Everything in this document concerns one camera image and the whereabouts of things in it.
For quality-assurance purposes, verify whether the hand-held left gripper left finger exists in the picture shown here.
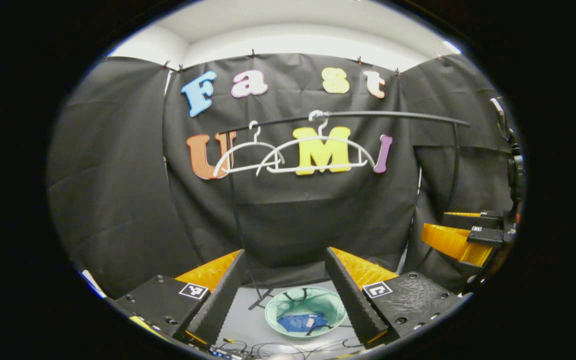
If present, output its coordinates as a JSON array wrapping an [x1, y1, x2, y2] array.
[[113, 249, 247, 351]]

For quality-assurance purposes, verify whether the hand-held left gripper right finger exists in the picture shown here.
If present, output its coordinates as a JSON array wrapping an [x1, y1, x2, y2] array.
[[324, 246, 474, 351]]

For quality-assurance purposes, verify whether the green laundry hamper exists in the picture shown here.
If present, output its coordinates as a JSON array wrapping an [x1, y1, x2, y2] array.
[[264, 286, 347, 341]]

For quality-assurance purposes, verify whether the blue shirt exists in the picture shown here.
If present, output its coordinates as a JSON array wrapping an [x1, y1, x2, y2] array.
[[277, 312, 329, 333]]

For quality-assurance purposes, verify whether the black clothes rack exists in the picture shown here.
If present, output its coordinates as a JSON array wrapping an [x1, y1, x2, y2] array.
[[217, 110, 471, 311]]

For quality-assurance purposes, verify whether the white clothes hanger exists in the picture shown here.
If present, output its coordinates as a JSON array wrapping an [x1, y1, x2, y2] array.
[[213, 120, 286, 178], [256, 110, 376, 177]]

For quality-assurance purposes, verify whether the black electronic device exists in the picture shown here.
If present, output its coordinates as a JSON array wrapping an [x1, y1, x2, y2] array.
[[209, 346, 249, 360]]

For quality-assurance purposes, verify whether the black backdrop cloth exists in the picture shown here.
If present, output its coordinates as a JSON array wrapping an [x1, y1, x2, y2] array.
[[47, 52, 524, 301]]

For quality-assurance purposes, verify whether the tangle of black cables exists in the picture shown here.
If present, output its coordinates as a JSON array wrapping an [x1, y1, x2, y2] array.
[[218, 336, 365, 360]]

